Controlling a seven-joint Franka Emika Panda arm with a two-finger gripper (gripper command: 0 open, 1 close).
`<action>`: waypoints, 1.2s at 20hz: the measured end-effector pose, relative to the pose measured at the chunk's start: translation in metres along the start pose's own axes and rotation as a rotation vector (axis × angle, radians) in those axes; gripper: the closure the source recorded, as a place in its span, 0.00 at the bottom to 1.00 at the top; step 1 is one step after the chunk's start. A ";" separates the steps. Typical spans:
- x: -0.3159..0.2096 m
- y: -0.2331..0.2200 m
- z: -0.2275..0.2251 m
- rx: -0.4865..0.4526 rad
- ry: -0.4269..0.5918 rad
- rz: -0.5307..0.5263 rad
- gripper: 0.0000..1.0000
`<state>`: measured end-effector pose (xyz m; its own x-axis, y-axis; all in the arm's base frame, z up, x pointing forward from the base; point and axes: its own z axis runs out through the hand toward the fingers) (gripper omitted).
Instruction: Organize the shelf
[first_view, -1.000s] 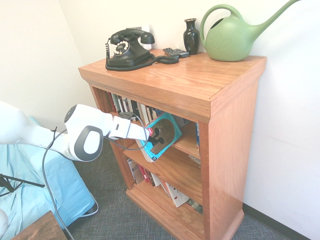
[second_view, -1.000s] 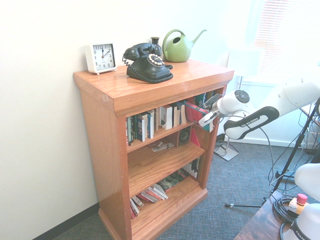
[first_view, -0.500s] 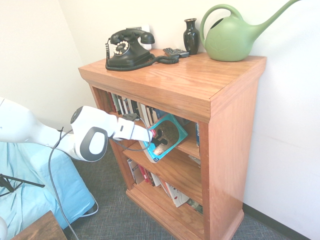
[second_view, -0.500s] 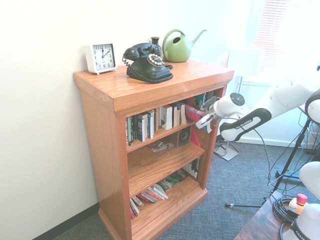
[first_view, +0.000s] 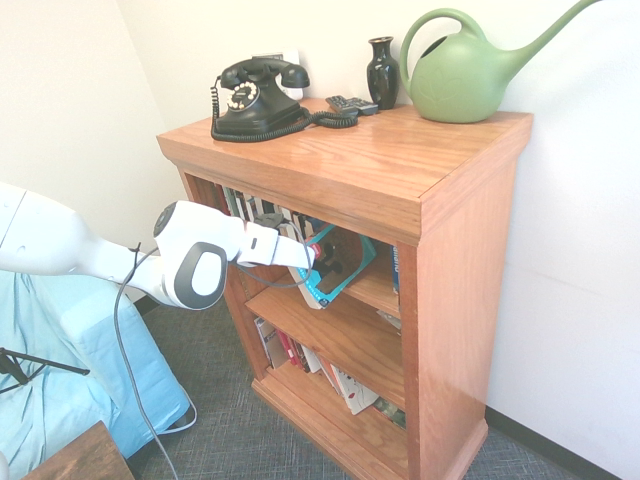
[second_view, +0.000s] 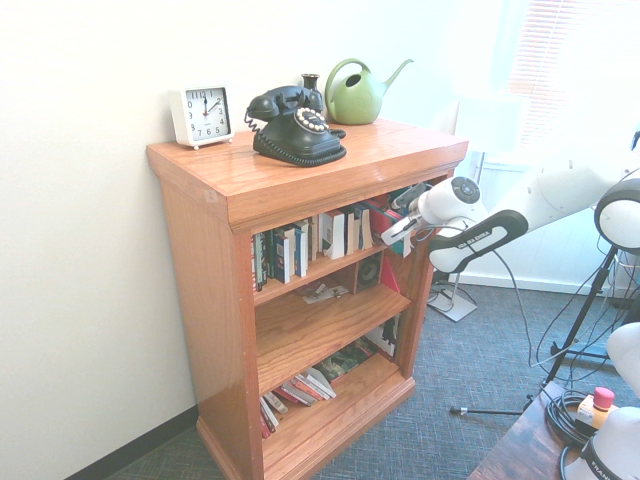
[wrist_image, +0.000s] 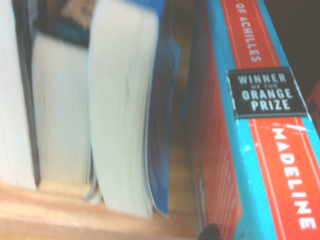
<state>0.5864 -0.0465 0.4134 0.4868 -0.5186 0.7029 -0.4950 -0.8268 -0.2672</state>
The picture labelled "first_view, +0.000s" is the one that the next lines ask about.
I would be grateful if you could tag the black camera tripod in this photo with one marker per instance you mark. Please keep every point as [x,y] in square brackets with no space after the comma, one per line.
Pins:
[50,363]

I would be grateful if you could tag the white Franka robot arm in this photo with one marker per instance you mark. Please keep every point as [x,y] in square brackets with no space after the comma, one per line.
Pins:
[75,240]

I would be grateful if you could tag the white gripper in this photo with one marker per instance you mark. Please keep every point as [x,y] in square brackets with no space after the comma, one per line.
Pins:
[294,254]

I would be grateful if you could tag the white book red dots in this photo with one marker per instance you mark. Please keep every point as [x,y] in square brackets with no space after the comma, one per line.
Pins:
[355,390]

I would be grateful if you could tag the white book red spine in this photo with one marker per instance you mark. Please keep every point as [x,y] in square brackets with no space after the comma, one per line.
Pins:
[289,352]

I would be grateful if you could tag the cream paged book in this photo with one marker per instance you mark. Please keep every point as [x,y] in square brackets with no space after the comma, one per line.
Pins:
[310,227]

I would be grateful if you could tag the teal paperback book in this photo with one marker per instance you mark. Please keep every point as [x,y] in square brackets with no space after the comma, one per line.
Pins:
[350,260]

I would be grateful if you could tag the black rotary telephone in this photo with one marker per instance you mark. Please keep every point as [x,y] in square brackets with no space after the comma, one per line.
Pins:
[265,107]

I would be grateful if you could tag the white grey cover book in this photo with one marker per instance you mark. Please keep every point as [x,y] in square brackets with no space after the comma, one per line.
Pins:
[270,342]

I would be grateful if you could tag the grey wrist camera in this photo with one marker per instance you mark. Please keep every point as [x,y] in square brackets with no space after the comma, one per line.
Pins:
[269,221]

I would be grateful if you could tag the dark green cover book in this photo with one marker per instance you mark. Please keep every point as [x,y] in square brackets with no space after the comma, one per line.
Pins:
[390,412]

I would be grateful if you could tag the green plastic watering can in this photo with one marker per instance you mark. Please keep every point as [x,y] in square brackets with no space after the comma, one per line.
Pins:
[450,85]

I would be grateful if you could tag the black glossy vase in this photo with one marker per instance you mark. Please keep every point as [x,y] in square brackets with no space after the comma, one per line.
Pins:
[382,75]

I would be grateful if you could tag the black remote control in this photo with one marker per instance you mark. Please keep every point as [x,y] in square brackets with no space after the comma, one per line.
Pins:
[365,106]
[341,102]

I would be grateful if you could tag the white square alarm clock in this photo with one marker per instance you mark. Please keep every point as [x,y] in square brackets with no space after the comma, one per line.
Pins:
[294,56]

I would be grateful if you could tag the wooden bookshelf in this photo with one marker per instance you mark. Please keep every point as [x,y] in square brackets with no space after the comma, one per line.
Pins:
[460,300]

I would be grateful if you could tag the blue travel guide book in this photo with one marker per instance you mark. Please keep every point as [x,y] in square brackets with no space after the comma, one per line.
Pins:
[395,270]

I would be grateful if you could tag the dark green spine book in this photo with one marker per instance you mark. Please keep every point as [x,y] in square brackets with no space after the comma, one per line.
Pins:
[227,200]

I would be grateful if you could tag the thick white book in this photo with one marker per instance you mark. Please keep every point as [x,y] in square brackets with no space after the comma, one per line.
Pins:
[292,222]

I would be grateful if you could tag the dark wooden table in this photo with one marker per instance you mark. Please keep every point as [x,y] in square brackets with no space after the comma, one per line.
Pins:
[85,460]

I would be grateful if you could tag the light blue cloth cover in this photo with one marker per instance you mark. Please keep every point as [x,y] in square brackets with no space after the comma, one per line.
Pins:
[75,360]

